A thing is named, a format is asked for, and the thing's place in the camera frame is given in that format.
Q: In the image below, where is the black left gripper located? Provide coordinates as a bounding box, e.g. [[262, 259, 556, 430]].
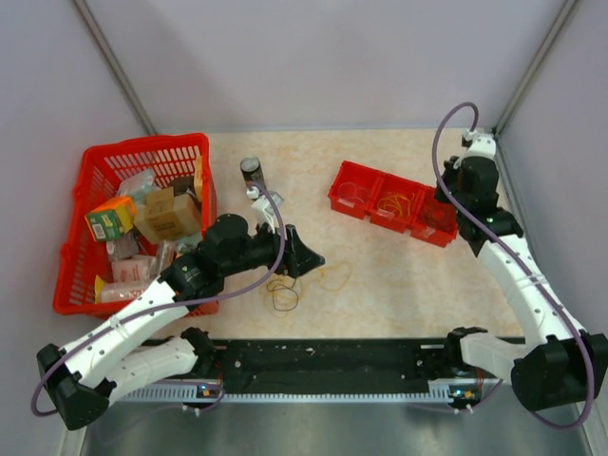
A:
[[221, 217, 324, 279]]

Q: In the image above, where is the pink wire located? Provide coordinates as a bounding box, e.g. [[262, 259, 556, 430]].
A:
[[337, 180, 371, 205]]

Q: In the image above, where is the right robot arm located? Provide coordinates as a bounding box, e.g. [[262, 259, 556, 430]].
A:
[[435, 156, 607, 412]]

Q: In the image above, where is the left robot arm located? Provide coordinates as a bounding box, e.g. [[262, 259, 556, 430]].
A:
[[34, 214, 325, 430]]

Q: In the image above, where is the red three-compartment bin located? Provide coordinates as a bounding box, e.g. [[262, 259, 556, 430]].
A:
[[328, 161, 458, 247]]

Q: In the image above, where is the black drink can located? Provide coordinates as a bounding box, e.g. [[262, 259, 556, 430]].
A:
[[239, 157, 266, 200]]

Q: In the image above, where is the brown cardboard box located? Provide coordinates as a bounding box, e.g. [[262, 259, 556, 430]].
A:
[[134, 187, 201, 244]]

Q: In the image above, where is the pink snack packet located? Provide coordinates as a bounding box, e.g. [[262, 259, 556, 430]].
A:
[[94, 255, 158, 304]]

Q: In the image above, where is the green orange carton box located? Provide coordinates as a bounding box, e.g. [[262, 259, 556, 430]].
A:
[[85, 196, 137, 242]]

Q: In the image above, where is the tangled wire bundle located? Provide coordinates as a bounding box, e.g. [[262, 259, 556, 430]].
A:
[[258, 259, 355, 318]]

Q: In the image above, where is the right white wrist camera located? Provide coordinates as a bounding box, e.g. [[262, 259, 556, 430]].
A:
[[454, 130, 497, 169]]

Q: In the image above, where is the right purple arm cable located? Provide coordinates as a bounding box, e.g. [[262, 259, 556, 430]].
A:
[[430, 103, 596, 431]]

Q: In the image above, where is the white slotted cable duct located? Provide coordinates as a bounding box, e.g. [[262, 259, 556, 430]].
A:
[[113, 382, 481, 405]]

